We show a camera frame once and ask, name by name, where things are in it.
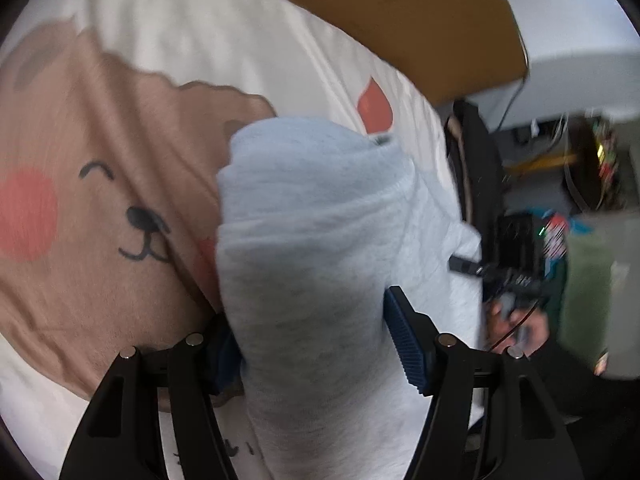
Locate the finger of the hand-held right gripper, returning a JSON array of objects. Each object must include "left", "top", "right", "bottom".
[{"left": 448, "top": 255, "right": 486, "bottom": 278}]

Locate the person's right hand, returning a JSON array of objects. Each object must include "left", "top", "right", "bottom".
[{"left": 485, "top": 300, "right": 551, "bottom": 358}]

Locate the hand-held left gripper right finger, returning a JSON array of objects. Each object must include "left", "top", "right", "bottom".
[{"left": 382, "top": 285, "right": 583, "bottom": 480}]

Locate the bear print bed sheet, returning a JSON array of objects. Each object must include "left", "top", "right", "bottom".
[{"left": 0, "top": 0, "right": 482, "bottom": 480}]

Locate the white sweatshirt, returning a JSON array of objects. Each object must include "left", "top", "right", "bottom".
[{"left": 215, "top": 116, "right": 483, "bottom": 480}]

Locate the green cloth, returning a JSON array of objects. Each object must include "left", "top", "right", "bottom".
[{"left": 557, "top": 212, "right": 640, "bottom": 379}]

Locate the black cloth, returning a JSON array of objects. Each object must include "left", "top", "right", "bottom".
[{"left": 445, "top": 100, "right": 507, "bottom": 272}]

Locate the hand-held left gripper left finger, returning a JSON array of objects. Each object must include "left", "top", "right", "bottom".
[{"left": 60, "top": 320, "right": 246, "bottom": 480}]

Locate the yellow bar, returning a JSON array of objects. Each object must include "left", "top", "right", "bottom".
[{"left": 505, "top": 152, "right": 577, "bottom": 174}]

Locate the person's right forearm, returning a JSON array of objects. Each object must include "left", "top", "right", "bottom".
[{"left": 530, "top": 337, "right": 640, "bottom": 422}]

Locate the white cabinet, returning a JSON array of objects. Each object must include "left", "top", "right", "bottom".
[{"left": 487, "top": 0, "right": 640, "bottom": 132}]

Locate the brown cardboard sheet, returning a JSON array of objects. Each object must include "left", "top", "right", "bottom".
[{"left": 192, "top": 0, "right": 531, "bottom": 109}]

